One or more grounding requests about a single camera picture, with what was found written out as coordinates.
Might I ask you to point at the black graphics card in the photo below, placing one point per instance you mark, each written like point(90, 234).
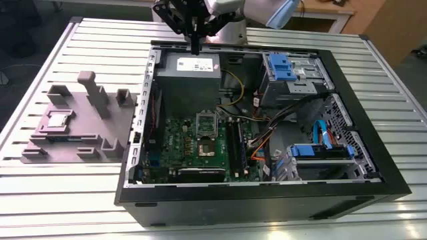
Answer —
point(201, 173)

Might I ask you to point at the hard disk in blue carrier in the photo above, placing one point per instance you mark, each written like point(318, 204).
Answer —
point(305, 151)

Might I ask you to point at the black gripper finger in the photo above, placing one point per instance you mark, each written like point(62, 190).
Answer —
point(177, 25)
point(198, 30)

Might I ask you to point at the grey parts rack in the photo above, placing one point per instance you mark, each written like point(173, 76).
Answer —
point(87, 125)

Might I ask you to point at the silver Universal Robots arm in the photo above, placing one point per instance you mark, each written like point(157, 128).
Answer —
point(234, 32)

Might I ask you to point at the green motherboard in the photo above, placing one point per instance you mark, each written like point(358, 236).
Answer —
point(177, 150)

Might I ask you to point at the blue drive bay latch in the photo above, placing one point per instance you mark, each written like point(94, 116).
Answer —
point(282, 67)

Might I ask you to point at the blue board connector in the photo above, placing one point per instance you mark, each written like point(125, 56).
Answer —
point(154, 160)

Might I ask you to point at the CPU socket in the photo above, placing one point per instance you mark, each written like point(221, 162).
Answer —
point(207, 149)

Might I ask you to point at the metal disk bay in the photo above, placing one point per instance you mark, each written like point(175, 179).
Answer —
point(327, 165)

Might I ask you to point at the silver CPU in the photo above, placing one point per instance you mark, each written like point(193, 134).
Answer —
point(59, 120)

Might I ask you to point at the grey power supply unit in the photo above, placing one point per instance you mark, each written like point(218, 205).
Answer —
point(187, 87)

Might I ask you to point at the white four-pin power socket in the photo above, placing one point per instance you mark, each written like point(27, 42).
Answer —
point(185, 128)

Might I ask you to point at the metal drive bay cage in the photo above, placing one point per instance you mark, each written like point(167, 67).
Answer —
point(301, 87)

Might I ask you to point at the black table corner cap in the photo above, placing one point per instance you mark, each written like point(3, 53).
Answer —
point(77, 19)
point(365, 37)

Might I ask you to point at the black RAM slot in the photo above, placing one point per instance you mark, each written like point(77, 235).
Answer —
point(231, 150)
point(242, 150)

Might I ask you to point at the RAM stick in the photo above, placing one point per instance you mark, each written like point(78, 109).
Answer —
point(67, 138)

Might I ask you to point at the brown wooden cabinet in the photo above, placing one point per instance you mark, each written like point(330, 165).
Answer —
point(394, 25)

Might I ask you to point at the black PC case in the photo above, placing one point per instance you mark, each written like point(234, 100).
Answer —
point(234, 207)

